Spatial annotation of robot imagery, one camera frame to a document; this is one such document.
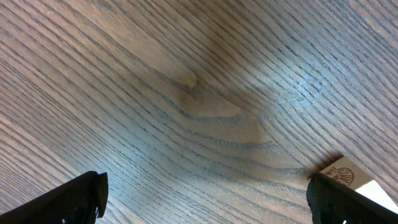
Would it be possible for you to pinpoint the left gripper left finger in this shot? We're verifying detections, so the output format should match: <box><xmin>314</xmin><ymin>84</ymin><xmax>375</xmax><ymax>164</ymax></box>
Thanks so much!
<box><xmin>1</xmin><ymin>171</ymin><xmax>108</xmax><ymax>224</ymax></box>

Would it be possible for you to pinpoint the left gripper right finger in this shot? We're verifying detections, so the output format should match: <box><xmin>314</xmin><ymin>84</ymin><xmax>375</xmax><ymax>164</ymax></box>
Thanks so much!
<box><xmin>306</xmin><ymin>173</ymin><xmax>397</xmax><ymax>224</ymax></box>

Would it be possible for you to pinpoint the wooden block animal drawing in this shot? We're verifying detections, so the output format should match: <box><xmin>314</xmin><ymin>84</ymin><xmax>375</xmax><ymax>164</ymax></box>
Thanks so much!
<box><xmin>320</xmin><ymin>157</ymin><xmax>397</xmax><ymax>213</ymax></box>

